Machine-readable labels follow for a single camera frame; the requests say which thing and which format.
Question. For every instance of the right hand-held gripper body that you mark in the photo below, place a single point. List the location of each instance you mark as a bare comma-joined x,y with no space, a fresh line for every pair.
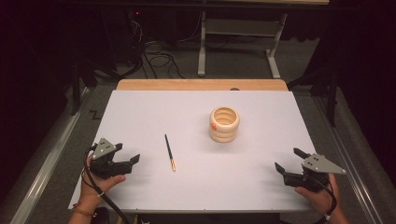
320,165

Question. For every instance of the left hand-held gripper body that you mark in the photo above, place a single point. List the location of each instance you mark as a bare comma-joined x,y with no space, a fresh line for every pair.
104,149

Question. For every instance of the dark pencil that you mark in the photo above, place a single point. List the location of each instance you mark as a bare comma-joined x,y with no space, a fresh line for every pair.
170,151

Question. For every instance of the cream ringed pen holder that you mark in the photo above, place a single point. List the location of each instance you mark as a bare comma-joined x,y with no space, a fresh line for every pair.
224,132

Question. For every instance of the person's right hand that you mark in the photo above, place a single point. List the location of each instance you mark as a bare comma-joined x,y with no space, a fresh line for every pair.
320,199

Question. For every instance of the person's left hand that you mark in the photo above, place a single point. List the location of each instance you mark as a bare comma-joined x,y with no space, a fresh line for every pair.
93,186

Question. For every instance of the white table board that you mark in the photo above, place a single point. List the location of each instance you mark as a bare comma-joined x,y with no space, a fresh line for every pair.
174,186

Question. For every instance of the black metal stand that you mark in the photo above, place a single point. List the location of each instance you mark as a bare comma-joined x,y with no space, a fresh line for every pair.
332,99
75,90

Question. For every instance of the wooden table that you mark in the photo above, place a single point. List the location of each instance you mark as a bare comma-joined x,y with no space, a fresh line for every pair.
174,84

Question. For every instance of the aluminium floor rail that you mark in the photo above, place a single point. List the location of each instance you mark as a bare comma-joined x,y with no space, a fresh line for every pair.
46,168
348,158

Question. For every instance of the white metal desk frame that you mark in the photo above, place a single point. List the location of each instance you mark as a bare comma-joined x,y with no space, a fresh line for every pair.
201,53

